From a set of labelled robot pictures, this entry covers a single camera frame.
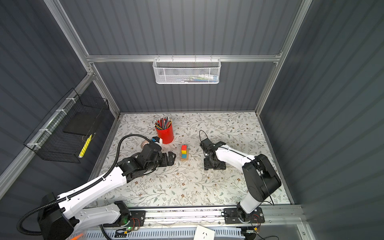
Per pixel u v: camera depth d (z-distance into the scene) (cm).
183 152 91
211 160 73
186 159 94
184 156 93
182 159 94
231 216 73
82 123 77
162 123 97
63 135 72
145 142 102
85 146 68
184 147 99
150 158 58
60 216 38
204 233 67
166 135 100
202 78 92
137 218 72
